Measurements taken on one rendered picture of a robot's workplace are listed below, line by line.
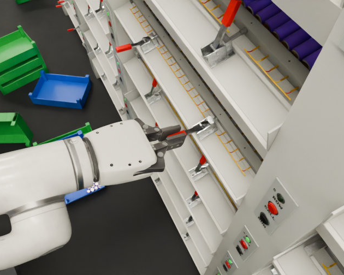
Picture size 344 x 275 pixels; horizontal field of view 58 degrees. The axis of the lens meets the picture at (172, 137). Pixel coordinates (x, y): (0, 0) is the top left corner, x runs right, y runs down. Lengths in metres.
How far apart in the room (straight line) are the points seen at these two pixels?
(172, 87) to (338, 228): 0.44
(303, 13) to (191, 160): 0.56
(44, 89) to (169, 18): 1.58
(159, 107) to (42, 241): 0.53
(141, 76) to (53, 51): 1.38
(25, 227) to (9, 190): 0.05
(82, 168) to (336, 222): 0.33
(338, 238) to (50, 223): 0.35
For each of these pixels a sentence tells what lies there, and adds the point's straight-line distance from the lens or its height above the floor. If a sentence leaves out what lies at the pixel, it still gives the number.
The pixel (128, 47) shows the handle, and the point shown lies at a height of 0.95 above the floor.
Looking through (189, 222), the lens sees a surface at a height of 0.38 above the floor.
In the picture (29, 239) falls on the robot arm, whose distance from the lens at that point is 0.46.
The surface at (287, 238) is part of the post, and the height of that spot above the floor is 1.02.
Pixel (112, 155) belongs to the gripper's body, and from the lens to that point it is 0.49.
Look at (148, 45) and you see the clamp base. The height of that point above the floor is 0.94.
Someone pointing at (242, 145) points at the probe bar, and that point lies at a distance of 0.56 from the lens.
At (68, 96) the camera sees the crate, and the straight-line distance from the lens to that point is 1.97.
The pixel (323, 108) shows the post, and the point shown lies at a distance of 0.29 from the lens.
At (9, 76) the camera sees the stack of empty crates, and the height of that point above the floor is 0.11.
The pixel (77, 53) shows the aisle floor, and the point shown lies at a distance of 2.22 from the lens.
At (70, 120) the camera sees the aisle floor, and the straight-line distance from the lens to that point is 1.85.
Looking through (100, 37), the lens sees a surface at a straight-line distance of 1.42.
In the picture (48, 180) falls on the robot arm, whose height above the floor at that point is 1.03.
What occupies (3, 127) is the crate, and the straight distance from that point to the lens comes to 1.87.
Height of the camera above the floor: 1.43
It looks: 57 degrees down
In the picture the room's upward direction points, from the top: straight up
